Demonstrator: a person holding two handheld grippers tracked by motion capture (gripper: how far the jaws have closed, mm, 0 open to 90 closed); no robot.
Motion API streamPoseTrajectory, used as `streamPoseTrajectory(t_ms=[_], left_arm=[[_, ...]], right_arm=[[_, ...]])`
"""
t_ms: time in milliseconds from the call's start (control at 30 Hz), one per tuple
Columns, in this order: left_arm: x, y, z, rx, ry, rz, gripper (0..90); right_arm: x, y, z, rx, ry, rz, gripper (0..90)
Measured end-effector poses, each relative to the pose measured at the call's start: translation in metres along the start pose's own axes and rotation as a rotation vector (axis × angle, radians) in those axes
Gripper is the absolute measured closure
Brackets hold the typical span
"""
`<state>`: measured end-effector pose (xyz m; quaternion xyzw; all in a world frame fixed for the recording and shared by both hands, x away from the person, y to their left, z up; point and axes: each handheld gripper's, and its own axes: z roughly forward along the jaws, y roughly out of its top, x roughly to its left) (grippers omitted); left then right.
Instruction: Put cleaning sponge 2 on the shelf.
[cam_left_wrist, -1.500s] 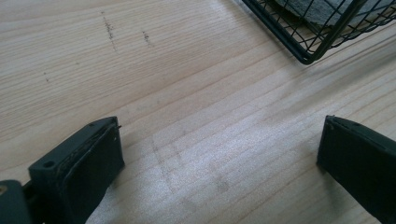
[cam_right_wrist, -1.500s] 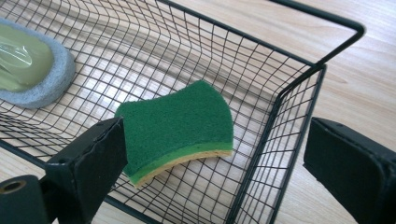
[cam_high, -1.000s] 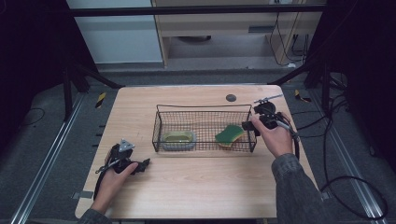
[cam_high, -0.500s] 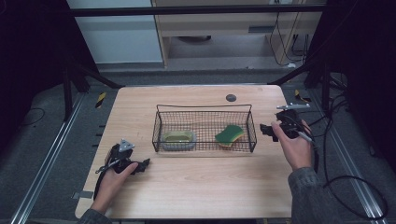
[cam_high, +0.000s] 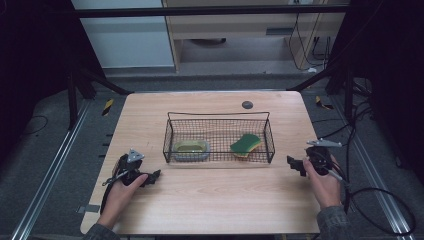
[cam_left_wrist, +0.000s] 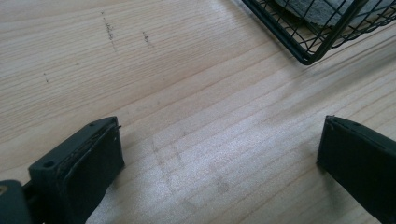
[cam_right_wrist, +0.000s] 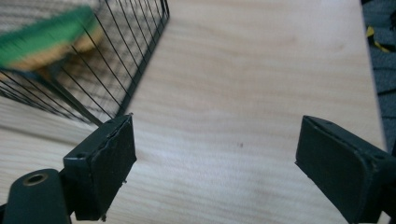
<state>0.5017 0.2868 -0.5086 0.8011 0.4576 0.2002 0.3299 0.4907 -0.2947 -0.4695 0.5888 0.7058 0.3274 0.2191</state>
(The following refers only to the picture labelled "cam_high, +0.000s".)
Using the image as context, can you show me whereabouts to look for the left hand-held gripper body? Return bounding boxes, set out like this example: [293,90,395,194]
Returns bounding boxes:
[111,148,150,187]

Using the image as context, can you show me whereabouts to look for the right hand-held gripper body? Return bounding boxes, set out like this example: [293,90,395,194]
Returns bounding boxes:
[304,138,343,177]

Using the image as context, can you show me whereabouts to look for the clear green soap dish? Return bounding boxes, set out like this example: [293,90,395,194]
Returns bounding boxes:
[172,139,211,163]

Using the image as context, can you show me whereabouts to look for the yellow green sponge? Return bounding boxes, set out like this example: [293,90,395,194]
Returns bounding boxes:
[229,133,263,159]

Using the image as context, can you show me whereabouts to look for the black wire mesh basket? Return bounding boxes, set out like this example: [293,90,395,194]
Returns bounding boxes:
[162,111,276,164]

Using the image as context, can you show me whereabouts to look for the person's right hand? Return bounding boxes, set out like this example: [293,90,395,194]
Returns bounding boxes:
[302,157,343,210]

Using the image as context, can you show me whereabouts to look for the person's left hand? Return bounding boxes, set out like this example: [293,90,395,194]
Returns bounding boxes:
[96,173,149,231]

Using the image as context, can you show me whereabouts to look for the yellow black striped tape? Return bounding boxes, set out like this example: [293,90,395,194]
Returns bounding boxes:
[314,95,334,111]
[101,98,115,117]

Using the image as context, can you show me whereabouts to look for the grey tape patch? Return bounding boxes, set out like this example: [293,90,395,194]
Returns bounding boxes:
[76,204,101,214]

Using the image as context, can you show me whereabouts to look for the black metal stand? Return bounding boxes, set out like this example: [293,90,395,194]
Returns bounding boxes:
[64,64,134,132]
[286,59,373,124]

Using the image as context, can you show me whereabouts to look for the white cabinet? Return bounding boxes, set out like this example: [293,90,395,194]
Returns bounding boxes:
[70,0,176,69]

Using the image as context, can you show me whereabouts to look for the light wooden desk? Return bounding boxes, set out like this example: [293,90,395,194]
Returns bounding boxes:
[161,0,351,73]

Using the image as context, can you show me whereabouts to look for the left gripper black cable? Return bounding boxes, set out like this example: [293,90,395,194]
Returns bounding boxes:
[99,168,131,215]

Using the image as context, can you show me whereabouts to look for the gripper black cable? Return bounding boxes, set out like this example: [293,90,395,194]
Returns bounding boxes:
[99,168,131,215]
[328,166,418,237]

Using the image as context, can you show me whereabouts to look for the aluminium floor rail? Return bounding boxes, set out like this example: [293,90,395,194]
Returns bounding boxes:
[9,99,93,240]
[329,96,416,240]

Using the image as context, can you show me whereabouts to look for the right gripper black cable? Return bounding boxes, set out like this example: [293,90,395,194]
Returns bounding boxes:
[328,166,418,237]

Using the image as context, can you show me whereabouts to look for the thin black floor cable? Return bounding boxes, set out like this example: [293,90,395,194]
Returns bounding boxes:
[18,115,49,138]

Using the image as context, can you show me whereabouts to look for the black hanging cables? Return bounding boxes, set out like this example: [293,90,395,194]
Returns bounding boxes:
[287,1,334,73]

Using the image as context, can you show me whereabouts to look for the black horizontal frame bar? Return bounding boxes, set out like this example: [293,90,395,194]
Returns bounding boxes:
[74,4,349,19]

